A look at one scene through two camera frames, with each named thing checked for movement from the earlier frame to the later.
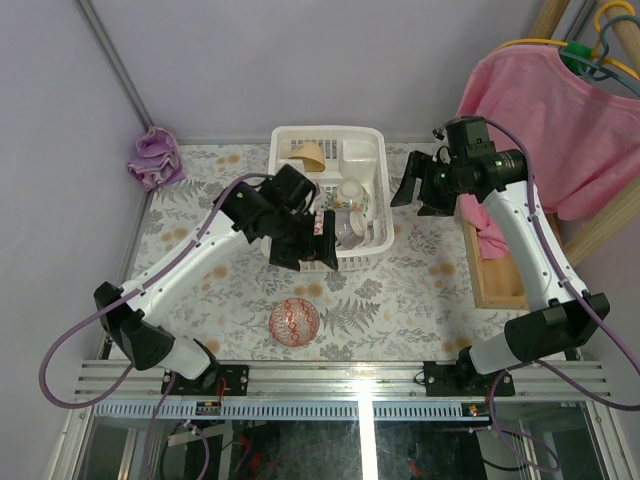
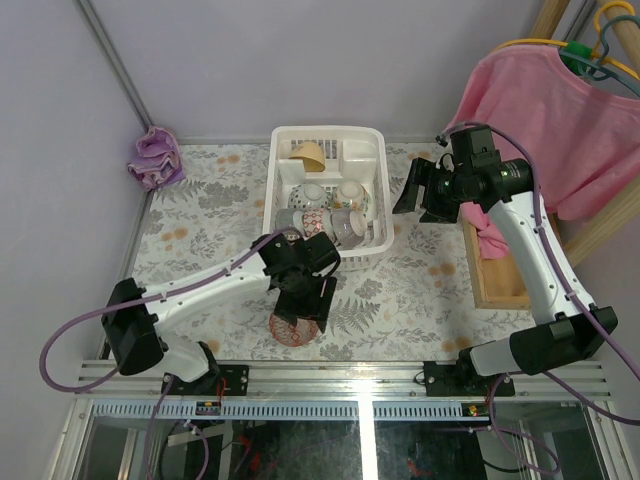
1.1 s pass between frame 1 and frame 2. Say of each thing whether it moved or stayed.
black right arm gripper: stayed
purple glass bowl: stayed
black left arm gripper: moved
